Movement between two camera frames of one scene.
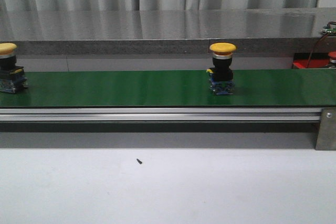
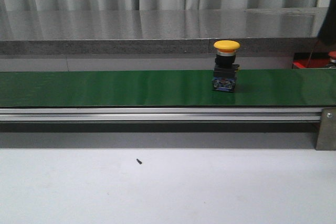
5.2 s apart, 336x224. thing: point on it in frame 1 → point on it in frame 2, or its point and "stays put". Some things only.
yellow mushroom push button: x=12 y=77 → x=224 y=68
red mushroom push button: x=332 y=56 stays put
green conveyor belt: x=315 y=87 stays put
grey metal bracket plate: x=326 y=135 stays put
